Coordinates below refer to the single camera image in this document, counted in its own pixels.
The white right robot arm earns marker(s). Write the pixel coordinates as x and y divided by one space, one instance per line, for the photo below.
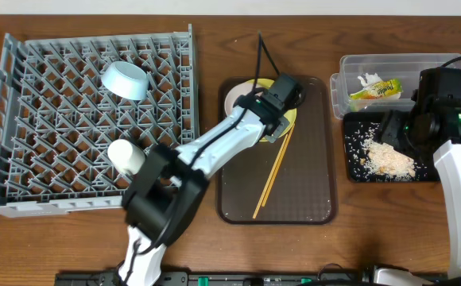
431 133

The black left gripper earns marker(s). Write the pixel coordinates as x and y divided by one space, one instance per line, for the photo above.
276 128

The grey plastic dishwasher rack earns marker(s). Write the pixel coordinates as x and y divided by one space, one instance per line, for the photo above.
57 119

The light blue bowl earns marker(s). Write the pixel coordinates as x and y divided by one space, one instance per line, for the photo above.
126 80

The green orange snack wrapper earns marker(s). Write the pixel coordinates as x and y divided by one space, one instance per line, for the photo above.
376 93

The wooden chopstick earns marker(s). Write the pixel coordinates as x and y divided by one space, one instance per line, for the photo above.
276 167
257 208

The rice food scraps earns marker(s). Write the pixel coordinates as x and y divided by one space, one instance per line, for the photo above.
370 161

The clear plastic waste bin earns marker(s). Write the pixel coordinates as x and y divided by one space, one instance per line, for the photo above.
403 66

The pink white bowl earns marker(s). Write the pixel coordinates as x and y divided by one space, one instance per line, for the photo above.
233 94

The white crumpled tissue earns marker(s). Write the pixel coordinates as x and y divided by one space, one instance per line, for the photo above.
369 79

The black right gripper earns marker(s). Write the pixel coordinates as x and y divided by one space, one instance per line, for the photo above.
391 129

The dark brown serving tray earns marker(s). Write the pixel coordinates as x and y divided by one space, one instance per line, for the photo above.
304 191

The black waste tray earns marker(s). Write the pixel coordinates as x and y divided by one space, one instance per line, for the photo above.
424 173

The white plastic cup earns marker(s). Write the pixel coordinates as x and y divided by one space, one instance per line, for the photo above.
126 157

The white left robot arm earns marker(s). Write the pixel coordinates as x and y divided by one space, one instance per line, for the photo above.
166 193

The yellow round plate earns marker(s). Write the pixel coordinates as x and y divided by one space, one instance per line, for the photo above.
267 83

